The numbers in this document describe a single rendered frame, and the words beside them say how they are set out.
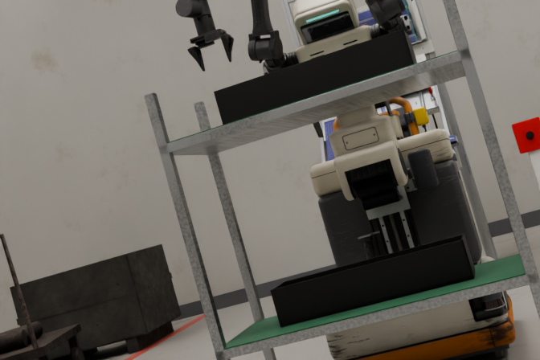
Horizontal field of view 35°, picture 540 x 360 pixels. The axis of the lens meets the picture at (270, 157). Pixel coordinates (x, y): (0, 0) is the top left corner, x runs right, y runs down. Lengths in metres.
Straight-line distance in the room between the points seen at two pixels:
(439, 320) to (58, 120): 5.73
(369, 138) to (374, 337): 0.68
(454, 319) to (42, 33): 6.04
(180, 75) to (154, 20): 0.56
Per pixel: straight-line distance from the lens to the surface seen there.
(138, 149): 7.80
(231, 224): 2.81
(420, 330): 2.95
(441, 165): 3.22
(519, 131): 4.55
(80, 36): 8.11
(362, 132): 2.98
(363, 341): 2.98
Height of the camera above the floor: 0.67
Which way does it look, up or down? 4 degrees up
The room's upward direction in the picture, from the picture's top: 16 degrees counter-clockwise
